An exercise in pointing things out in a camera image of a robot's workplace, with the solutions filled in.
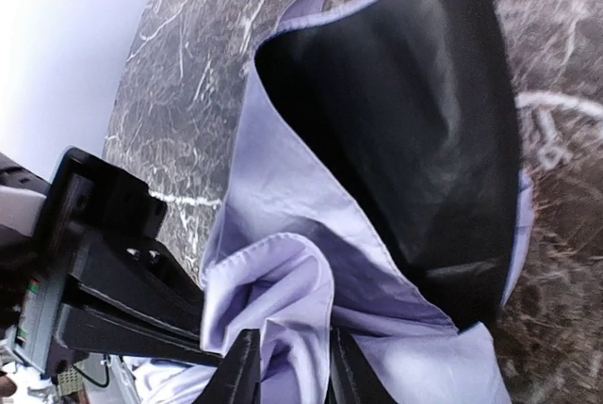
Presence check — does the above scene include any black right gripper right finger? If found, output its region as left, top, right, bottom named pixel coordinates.
left=327, top=328, right=396, bottom=404

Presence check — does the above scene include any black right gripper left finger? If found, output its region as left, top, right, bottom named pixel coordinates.
left=200, top=330, right=261, bottom=404

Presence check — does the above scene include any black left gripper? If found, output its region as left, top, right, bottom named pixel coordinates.
left=8, top=148, right=222, bottom=376

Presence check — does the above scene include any lavender folding umbrella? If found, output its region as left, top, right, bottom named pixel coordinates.
left=122, top=0, right=536, bottom=404

